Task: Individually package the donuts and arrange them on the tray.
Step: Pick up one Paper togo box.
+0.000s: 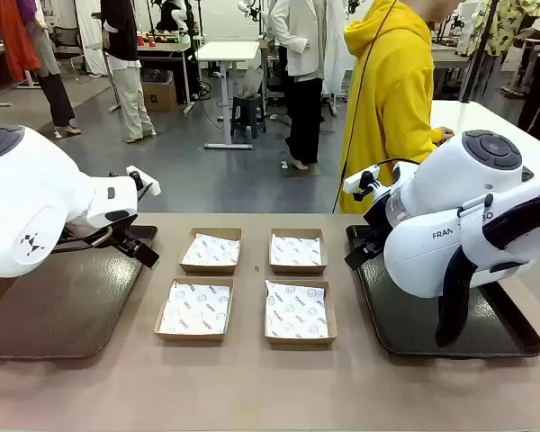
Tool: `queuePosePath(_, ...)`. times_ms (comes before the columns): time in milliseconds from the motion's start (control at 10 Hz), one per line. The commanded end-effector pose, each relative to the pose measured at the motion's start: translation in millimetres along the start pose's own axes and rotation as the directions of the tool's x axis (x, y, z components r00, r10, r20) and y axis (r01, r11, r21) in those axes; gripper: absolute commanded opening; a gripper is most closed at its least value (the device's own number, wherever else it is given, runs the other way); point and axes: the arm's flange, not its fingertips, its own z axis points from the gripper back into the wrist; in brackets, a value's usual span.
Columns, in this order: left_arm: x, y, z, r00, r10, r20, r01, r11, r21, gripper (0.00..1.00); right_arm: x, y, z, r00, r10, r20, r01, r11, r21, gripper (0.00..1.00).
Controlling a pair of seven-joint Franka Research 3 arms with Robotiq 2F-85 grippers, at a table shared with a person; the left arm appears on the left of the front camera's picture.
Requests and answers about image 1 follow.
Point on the person in grey apron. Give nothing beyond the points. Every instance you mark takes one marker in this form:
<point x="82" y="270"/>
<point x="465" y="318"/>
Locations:
<point x="54" y="85"/>

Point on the person right forearm yellow sleeve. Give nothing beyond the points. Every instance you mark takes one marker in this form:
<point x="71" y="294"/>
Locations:
<point x="420" y="141"/>

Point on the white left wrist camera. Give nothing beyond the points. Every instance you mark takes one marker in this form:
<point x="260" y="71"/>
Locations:
<point x="146" y="182"/>

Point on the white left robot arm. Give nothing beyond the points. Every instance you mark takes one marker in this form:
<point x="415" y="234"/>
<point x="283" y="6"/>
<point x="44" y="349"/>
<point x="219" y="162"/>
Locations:
<point x="36" y="180"/>

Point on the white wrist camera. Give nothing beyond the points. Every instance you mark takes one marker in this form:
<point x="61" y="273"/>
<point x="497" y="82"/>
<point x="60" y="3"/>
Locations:
<point x="357" y="180"/>
<point x="146" y="182"/>

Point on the clear plastic bag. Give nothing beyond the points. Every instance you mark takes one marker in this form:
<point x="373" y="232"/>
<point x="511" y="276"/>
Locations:
<point x="250" y="81"/>

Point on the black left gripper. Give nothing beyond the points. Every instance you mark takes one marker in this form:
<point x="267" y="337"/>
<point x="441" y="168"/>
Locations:
<point x="126" y="238"/>

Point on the person in yellow hoodie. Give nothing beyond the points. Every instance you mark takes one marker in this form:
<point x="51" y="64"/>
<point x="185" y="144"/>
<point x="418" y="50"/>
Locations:
<point x="387" y="90"/>

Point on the large white table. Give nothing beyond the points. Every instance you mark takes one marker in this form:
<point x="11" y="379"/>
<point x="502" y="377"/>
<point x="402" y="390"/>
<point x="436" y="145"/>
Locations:
<point x="445" y="114"/>

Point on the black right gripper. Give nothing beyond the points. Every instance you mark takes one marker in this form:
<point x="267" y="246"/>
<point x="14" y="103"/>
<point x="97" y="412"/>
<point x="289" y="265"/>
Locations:
<point x="377" y="225"/>

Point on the person in white jacket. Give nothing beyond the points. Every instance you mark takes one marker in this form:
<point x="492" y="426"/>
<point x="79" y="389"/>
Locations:
<point x="297" y="45"/>

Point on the orange garment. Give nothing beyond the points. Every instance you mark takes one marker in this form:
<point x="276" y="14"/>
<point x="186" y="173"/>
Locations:
<point x="15" y="36"/>

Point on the black office chair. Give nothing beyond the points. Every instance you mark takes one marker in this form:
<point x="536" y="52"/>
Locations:
<point x="67" y="45"/>

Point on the black plastic tray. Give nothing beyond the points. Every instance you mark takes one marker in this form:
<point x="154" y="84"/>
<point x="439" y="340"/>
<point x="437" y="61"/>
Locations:
<point x="409" y="324"/>

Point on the table with colourful toys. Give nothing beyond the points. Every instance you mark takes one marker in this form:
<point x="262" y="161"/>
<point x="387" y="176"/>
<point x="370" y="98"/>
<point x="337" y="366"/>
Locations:
<point x="162" y="49"/>

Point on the person in beige trousers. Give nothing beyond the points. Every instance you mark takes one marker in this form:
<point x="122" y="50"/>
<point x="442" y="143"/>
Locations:
<point x="126" y="67"/>

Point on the kraft paper box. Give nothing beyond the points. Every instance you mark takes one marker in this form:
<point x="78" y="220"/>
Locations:
<point x="207" y="270"/>
<point x="299" y="341"/>
<point x="297" y="270"/>
<point x="191" y="337"/>

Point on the black plastic stool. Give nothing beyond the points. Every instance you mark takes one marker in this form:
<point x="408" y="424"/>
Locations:
<point x="247" y="114"/>

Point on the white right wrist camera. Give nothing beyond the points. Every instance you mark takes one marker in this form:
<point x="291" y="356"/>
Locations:
<point x="357" y="180"/>

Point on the cardboard box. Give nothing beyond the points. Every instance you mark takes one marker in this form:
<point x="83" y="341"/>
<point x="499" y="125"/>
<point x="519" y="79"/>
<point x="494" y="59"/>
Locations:
<point x="159" y="96"/>

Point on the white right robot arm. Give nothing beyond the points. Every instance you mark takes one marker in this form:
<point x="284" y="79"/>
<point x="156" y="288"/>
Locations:
<point x="432" y="265"/>

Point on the person right hand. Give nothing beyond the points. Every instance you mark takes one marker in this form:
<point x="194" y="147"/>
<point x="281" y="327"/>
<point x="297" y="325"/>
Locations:
<point x="445" y="133"/>

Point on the brown plastic tray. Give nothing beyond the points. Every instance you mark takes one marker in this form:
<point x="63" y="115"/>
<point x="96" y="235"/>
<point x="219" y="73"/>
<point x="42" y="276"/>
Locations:
<point x="72" y="306"/>

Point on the person in yellow floral shirt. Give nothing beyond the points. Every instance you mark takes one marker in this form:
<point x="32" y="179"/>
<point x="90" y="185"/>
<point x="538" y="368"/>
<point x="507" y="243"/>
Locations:
<point x="508" y="22"/>

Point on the white standing desk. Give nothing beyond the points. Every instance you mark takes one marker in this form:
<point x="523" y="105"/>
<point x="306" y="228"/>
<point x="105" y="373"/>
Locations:
<point x="227" y="49"/>

